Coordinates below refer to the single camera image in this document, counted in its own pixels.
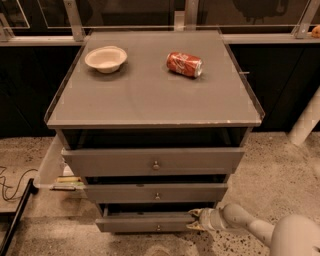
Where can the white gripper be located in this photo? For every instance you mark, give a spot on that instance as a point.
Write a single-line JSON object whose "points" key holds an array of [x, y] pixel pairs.
{"points": [[209, 219]]}

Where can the grey bottom drawer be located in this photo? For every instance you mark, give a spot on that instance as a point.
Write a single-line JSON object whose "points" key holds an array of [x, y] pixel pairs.
{"points": [[140, 218]]}

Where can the grey drawer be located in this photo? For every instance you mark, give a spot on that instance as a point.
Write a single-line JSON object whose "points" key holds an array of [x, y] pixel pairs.
{"points": [[156, 193], [152, 162], [140, 218]]}

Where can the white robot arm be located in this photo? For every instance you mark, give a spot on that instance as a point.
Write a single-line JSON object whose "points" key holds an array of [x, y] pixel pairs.
{"points": [[292, 235]]}

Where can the grey middle drawer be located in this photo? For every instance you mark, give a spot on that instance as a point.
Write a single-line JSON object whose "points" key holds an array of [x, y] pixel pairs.
{"points": [[156, 193]]}

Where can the grey top drawer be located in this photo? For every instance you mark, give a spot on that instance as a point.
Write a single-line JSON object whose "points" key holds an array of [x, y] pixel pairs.
{"points": [[152, 162]]}

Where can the grey drawer cabinet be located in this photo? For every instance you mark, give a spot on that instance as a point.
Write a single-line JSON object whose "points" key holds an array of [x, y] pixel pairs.
{"points": [[144, 105]]}

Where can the clear plastic side bin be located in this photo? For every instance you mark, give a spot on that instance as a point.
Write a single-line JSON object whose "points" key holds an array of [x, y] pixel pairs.
{"points": [[54, 174]]}

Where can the red soda can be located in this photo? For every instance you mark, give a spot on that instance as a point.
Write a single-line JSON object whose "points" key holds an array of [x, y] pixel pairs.
{"points": [[184, 64]]}

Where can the black metal floor bar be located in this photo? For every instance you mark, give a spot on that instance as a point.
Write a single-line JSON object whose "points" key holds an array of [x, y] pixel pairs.
{"points": [[15, 216]]}

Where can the white paper bowl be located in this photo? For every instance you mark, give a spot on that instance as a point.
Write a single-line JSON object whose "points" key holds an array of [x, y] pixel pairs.
{"points": [[106, 59]]}

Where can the orange fruit on ledge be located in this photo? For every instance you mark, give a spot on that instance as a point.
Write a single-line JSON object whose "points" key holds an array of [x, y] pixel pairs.
{"points": [[316, 31]]}

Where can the white cylindrical post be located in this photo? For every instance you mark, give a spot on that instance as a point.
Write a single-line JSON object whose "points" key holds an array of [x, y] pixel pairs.
{"points": [[306, 121]]}

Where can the metal railing frame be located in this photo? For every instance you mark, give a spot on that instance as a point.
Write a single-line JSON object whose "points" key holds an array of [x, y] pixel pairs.
{"points": [[74, 22]]}

